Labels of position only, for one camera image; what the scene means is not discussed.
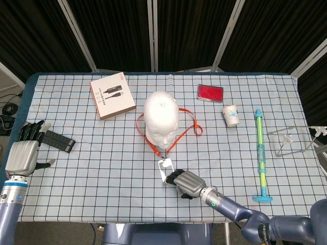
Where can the white paper cup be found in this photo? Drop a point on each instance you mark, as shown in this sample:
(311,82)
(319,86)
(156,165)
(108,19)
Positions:
(232,117)

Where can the white table leg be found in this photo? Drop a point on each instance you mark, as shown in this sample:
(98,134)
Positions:
(227,233)

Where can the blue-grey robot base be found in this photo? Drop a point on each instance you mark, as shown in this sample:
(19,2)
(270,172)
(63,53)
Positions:
(153,236)

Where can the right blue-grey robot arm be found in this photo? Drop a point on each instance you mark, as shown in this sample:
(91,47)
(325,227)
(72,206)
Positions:
(235,206)

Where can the black folding stand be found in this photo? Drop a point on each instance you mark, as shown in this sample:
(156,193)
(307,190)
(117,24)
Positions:
(58,141)

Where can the red ink pad case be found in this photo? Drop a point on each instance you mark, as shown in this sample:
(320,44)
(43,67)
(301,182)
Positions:
(210,93)

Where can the blue checkered tablecloth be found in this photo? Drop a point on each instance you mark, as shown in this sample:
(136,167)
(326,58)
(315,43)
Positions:
(102,178)

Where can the black power adapter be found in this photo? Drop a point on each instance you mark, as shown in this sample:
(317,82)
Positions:
(5,127)

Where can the white plastic stand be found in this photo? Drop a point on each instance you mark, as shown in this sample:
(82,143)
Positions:
(320,131)

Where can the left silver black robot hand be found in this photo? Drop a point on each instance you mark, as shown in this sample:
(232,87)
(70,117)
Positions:
(21,155)

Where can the black screen panel white frame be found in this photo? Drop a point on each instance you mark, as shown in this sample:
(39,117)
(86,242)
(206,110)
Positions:
(316,89)
(115,33)
(30,33)
(191,33)
(276,33)

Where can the green blue toy water pump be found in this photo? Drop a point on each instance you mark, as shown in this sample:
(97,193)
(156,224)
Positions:
(260,132)

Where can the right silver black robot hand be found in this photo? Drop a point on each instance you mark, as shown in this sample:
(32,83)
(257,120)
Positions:
(190,182)

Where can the white foam mannequin head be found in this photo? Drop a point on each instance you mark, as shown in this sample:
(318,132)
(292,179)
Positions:
(161,114)

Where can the white clear badge holder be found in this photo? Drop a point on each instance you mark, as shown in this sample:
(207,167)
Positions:
(162,163)

